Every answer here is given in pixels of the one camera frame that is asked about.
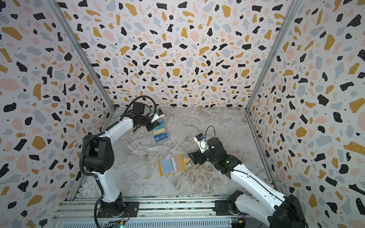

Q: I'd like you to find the teal credit card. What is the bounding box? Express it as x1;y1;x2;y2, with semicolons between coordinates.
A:
153;120;165;131

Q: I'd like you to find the yellow card holder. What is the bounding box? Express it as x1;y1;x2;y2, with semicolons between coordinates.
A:
158;155;191;176

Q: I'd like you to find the light blue credit card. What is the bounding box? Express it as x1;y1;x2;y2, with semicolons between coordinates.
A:
160;158;177;176

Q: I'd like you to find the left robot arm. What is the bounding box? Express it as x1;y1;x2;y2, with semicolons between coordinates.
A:
79;102;163;216

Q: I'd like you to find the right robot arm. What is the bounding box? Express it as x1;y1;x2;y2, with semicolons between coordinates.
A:
188;134;308;228

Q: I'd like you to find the white ventilation grille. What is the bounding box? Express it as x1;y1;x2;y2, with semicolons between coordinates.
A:
61;218;233;228

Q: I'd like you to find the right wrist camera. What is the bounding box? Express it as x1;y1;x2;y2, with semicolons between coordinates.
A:
194;133;208;153

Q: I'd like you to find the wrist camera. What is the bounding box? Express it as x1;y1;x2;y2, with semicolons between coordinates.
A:
151;109;164;123
194;133;208;153

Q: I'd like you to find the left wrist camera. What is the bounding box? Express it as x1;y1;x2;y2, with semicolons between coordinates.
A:
151;109;164;123

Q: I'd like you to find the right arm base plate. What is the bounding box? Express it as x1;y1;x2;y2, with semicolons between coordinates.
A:
213;199;253;216

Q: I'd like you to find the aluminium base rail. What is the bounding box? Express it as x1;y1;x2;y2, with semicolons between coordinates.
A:
51;195;269;228

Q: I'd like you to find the black corrugated cable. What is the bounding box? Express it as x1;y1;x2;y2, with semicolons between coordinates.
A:
78;95;157;228

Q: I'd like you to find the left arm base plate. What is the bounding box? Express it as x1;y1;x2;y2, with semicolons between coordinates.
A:
97;201;140;219

